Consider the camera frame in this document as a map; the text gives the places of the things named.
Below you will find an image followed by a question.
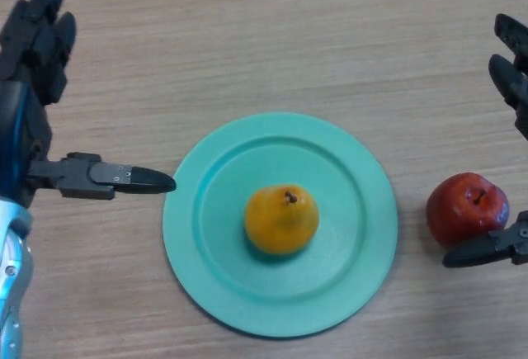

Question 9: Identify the green round plate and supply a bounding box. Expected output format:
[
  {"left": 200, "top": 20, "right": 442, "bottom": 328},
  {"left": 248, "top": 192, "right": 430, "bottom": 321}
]
[{"left": 162, "top": 111, "right": 399, "bottom": 339}]

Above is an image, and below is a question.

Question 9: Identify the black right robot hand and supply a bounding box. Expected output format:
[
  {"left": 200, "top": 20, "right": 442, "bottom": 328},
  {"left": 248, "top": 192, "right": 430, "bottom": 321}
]
[{"left": 441, "top": 12, "right": 528, "bottom": 269}]

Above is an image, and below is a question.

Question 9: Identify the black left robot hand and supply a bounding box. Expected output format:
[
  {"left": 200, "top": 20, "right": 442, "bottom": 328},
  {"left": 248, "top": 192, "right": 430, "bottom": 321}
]
[{"left": 0, "top": 0, "right": 177, "bottom": 211}]

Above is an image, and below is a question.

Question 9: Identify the red apple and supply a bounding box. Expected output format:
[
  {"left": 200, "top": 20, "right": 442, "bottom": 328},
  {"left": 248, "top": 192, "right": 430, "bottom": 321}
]
[{"left": 425, "top": 172, "right": 511, "bottom": 248}]

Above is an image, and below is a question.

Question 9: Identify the yellow pear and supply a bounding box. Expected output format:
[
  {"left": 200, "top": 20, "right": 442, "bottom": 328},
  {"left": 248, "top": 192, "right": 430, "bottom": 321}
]
[{"left": 243, "top": 184, "right": 320, "bottom": 256}]

